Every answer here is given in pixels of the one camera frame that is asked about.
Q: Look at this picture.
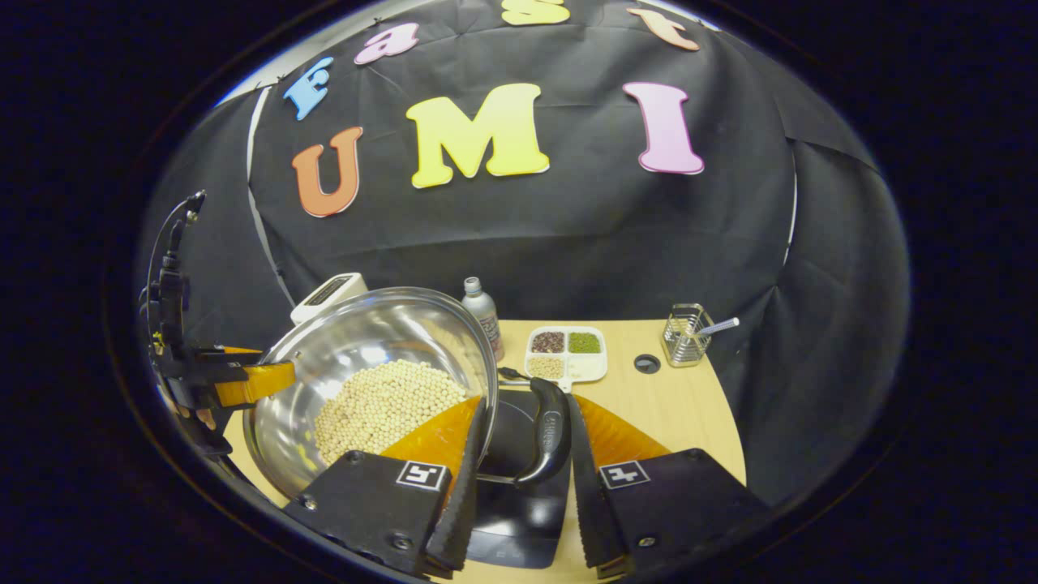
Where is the black induction cooktop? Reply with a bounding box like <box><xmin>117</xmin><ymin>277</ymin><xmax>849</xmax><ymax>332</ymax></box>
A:
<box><xmin>466</xmin><ymin>388</ymin><xmax>573</xmax><ymax>570</ymax></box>

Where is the steel pot with black handles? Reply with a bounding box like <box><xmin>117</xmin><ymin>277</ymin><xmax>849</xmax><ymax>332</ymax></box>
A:
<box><xmin>242</xmin><ymin>286</ymin><xmax>573</xmax><ymax>500</ymax></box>

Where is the white toaster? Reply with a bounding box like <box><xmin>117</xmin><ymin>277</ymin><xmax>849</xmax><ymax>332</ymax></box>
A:
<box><xmin>290</xmin><ymin>273</ymin><xmax>370</xmax><ymax>325</ymax></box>

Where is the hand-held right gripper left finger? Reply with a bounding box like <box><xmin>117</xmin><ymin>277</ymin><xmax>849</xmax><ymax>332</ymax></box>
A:
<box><xmin>282</xmin><ymin>396</ymin><xmax>490</xmax><ymax>578</ymax></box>

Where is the silver spray bottle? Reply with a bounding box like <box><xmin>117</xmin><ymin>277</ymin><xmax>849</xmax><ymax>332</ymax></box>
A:
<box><xmin>461</xmin><ymin>277</ymin><xmax>505</xmax><ymax>363</ymax></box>

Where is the white divided bean dish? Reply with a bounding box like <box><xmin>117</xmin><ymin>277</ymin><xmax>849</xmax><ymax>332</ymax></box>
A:
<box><xmin>524</xmin><ymin>325</ymin><xmax>609</xmax><ymax>393</ymax></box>

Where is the wire mesh holder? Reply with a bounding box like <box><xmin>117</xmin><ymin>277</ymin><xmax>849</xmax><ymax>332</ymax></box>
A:
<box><xmin>661</xmin><ymin>303</ymin><xmax>714</xmax><ymax>368</ymax></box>

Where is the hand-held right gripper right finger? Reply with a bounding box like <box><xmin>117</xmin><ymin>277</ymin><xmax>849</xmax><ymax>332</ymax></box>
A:
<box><xmin>566</xmin><ymin>393</ymin><xmax>771</xmax><ymax>578</ymax></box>

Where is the black backdrop cloth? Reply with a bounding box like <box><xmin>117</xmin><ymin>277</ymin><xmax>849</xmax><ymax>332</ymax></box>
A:
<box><xmin>134</xmin><ymin>0</ymin><xmax>909</xmax><ymax>508</ymax></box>

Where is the pile of yellow soybeans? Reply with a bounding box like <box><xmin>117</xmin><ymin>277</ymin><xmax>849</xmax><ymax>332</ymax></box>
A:
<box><xmin>315</xmin><ymin>359</ymin><xmax>470</xmax><ymax>465</ymax></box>

